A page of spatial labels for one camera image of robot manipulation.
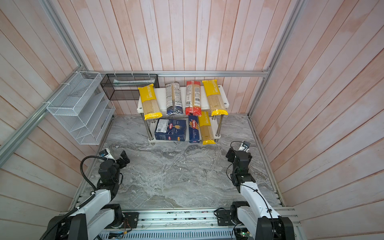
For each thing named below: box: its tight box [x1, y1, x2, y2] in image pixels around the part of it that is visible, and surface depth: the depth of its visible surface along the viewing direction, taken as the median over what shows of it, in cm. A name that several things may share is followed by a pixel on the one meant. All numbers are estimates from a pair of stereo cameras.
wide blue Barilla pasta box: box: [154, 118, 187, 142], surface depth 97 cm
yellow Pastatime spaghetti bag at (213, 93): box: [202, 79, 229, 116], surface depth 79 cm
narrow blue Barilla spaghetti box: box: [188, 115, 200, 144], surface depth 100 cm
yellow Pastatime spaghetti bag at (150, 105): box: [138, 83, 163, 120], surface depth 78 cm
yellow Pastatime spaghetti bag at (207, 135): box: [198, 111, 216, 145], surface depth 102 cm
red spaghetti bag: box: [185, 81, 202, 116], surface depth 79 cm
